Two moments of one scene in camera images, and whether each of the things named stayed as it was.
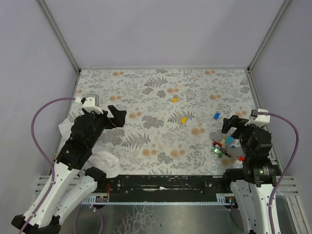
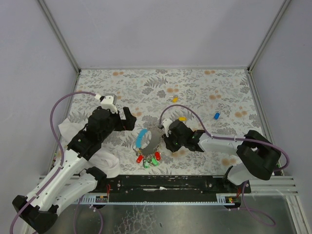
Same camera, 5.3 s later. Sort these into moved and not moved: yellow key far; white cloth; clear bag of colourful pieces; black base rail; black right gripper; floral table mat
Moved: clear bag of colourful pieces; black right gripper
Not moved: white cloth; yellow key far; black base rail; floral table mat
